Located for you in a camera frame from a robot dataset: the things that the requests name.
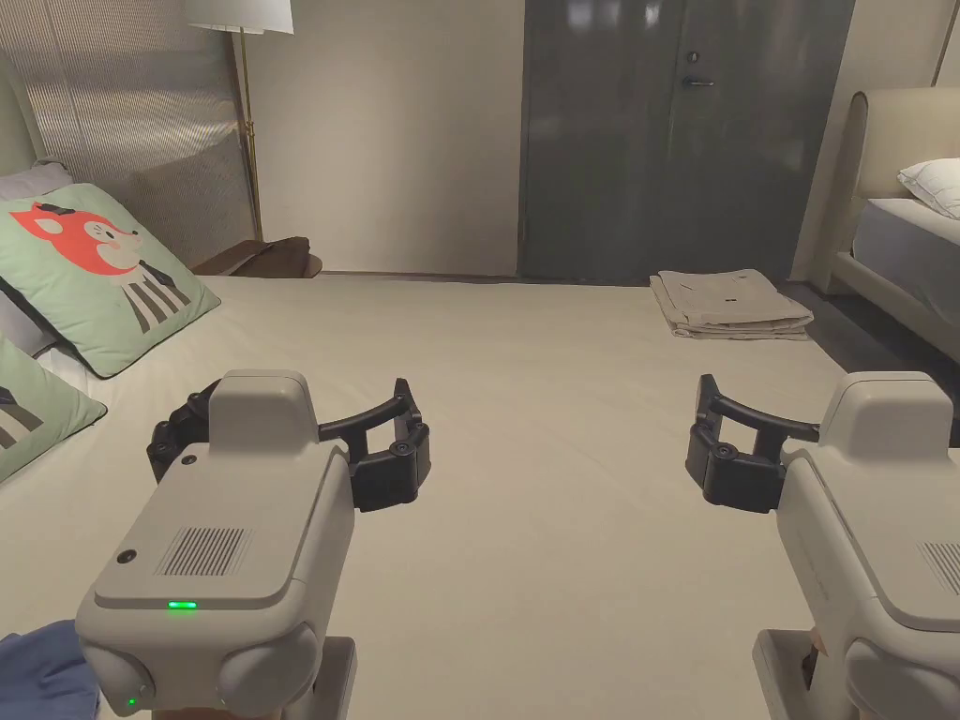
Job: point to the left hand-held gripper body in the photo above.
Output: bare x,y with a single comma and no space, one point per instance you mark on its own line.
225,525

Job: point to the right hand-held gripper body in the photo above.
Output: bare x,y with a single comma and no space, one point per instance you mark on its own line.
877,540

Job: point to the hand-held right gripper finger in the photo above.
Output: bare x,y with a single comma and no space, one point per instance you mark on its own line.
739,469

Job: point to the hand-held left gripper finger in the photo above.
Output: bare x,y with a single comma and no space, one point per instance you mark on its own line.
394,457
172,435

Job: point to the person's right hand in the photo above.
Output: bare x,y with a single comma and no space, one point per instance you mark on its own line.
814,652

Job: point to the green fox print cushion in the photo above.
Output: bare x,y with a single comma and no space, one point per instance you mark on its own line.
97,277
37,420

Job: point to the bed with beige sheet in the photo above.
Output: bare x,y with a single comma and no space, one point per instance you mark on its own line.
540,420

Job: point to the folded beige cloth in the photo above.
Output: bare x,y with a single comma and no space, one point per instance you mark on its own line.
731,304

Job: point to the dark blue garment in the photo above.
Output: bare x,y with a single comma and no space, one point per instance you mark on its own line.
41,675

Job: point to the beige bed with grey mattress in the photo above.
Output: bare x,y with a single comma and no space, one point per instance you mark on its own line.
892,240

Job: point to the floor lamp with white shade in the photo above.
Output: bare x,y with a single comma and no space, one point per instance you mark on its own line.
247,112

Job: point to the dark grey door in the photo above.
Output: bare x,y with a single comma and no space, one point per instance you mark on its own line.
637,150

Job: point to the white pillow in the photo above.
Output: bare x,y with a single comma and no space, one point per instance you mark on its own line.
934,187

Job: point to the beige padded headboard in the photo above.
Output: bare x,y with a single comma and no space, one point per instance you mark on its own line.
15,127

